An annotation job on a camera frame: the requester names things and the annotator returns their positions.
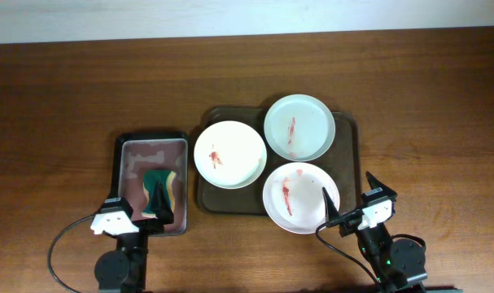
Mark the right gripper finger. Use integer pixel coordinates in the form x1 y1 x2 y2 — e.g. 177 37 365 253
321 187 339 223
365 171 387 195

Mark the green and yellow sponge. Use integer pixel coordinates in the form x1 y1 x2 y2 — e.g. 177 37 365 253
142 169 177 218

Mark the pinkish white plate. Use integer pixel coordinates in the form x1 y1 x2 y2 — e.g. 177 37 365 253
262 162 340 234

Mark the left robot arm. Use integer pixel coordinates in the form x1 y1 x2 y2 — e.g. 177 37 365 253
90 182 174 292

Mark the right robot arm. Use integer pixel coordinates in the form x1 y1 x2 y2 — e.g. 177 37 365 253
315 172 427 292

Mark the brown plastic serving tray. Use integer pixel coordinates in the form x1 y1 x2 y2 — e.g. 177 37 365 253
196 106 361 216

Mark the metal baking tray with water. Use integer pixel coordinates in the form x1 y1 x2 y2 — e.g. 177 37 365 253
109 132 189 236

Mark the pale green plate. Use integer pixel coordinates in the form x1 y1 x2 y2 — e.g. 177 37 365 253
264 94 336 162

